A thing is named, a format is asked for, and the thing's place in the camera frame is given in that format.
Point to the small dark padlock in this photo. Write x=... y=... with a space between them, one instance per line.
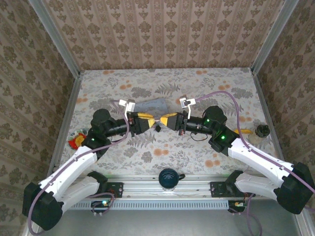
x=158 y=128

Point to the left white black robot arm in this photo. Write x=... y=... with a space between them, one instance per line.
x=73 y=159

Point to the floral tablecloth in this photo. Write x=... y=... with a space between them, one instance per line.
x=147 y=152

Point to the red yellow snack bag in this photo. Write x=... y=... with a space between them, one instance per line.
x=76 y=140

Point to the yellow toy banana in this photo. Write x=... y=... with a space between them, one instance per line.
x=246 y=131

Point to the glass jar with black lid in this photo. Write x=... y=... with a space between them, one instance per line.
x=262 y=130

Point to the dark blue mug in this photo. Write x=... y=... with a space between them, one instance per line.
x=168 y=178

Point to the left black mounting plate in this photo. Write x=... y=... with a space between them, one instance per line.
x=118 y=189

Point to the black mounting plate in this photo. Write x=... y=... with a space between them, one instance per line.
x=216 y=190
x=118 y=189

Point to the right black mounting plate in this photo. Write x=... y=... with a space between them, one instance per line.
x=216 y=190

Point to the black controller board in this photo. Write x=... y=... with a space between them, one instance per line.
x=101 y=204
x=236 y=204

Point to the grey metal panel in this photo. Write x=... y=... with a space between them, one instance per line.
x=160 y=223

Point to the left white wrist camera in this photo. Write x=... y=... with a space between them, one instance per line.
x=129 y=105

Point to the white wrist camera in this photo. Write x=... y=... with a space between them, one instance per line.
x=129 y=105
x=185 y=102

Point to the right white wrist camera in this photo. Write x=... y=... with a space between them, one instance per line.
x=185 y=102

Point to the aluminium side rail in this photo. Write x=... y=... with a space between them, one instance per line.
x=71 y=103
x=264 y=103

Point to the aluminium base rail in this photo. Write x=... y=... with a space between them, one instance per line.
x=142 y=189

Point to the aluminium frame post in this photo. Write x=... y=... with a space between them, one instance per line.
x=55 y=37
x=273 y=37

